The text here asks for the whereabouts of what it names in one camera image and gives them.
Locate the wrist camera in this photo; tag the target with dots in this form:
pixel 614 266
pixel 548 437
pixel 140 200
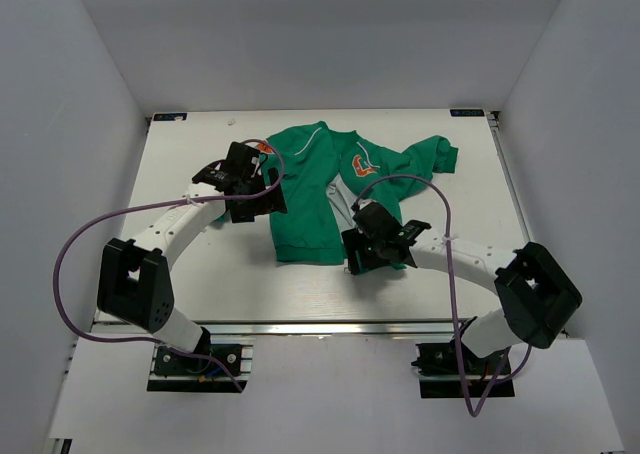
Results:
pixel 375 216
pixel 237 174

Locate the green zip jacket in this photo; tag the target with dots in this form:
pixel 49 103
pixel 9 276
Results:
pixel 325 170

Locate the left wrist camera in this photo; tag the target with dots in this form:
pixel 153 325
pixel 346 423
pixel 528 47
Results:
pixel 237 174

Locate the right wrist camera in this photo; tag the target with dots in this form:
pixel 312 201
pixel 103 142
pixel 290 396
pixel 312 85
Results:
pixel 375 216

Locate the left blue table label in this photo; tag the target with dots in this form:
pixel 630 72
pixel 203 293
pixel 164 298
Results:
pixel 169 117

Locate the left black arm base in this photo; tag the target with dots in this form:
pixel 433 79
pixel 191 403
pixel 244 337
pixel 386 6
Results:
pixel 172 373

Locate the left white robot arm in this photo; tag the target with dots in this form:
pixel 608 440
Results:
pixel 135 275

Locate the blue table label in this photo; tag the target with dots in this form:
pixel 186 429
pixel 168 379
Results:
pixel 169 117
pixel 466 112

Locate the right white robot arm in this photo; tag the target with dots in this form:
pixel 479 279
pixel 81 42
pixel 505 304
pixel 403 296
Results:
pixel 536 296

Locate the right blue table label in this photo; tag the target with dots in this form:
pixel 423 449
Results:
pixel 466 112

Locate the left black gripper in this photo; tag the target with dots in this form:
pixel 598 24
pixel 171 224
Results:
pixel 268 203

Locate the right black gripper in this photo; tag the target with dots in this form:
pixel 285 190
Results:
pixel 354 240

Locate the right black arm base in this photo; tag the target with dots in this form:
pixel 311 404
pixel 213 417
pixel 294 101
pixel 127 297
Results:
pixel 437 371

